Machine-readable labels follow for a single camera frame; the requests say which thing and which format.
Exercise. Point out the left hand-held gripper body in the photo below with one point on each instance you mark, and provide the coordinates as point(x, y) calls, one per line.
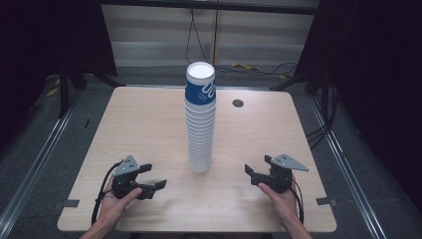
point(126, 167)

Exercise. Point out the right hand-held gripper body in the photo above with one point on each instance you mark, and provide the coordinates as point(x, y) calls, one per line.
point(282, 177)

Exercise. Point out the stack of paper cups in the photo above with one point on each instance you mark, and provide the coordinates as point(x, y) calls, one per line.
point(199, 142)

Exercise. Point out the person's right hand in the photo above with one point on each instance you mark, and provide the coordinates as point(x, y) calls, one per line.
point(287, 207)

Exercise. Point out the person's left hand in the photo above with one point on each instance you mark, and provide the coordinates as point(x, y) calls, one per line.
point(112, 209)

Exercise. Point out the grey tape piece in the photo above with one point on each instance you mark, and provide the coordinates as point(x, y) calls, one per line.
point(325, 201)
point(70, 203)

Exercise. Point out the black metal stand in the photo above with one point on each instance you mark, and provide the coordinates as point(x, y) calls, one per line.
point(63, 89)
point(298, 79)

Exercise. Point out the yellow tape strip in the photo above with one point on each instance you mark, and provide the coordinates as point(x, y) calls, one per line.
point(245, 66)

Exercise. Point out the yellow tape scrap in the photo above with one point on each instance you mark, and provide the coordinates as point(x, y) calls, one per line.
point(52, 92)

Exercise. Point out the dark curtain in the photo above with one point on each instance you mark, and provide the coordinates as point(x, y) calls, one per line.
point(40, 40)
point(378, 66)

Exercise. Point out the black overhead bar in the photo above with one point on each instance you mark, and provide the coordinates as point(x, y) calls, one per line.
point(205, 6)

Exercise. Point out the metal floor rail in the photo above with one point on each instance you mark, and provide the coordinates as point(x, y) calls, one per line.
point(345, 166)
point(36, 162)

